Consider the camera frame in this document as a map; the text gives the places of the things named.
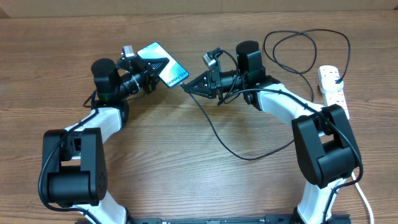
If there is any smartphone with blue screen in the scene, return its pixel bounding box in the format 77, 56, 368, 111
137, 42, 189, 88

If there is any black USB charger cable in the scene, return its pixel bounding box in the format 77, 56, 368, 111
179, 29, 351, 161

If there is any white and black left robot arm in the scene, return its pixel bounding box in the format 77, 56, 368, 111
38, 56, 170, 223

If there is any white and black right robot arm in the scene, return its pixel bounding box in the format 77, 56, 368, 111
182, 40, 363, 223

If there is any white charger plug adapter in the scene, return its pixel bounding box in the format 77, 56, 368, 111
319, 76, 344, 93

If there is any white power strip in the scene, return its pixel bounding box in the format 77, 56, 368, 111
317, 65, 350, 119

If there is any white power strip cord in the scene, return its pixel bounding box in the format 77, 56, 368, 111
350, 170, 375, 224

